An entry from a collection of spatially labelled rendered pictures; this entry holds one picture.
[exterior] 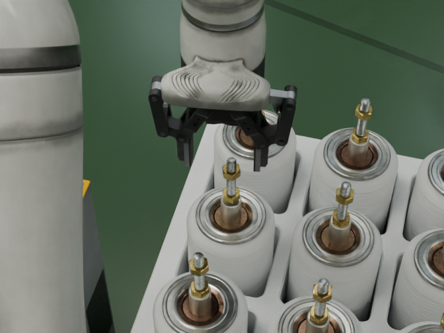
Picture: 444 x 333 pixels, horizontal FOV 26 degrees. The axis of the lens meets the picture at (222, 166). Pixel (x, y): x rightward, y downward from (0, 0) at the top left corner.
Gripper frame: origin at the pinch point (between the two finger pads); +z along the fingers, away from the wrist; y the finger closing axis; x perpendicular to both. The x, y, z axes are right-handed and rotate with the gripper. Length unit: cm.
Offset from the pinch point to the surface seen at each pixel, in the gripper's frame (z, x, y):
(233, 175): 2.1, 0.9, -1.1
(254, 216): 9.7, 0.0, -3.4
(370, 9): 35, -64, -18
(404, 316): 16.9, 6.4, -20.2
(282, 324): 9.8, 13.0, -7.1
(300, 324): 10.2, 12.6, -8.9
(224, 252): 10.5, 4.5, -0.5
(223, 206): 7.3, 0.9, -0.1
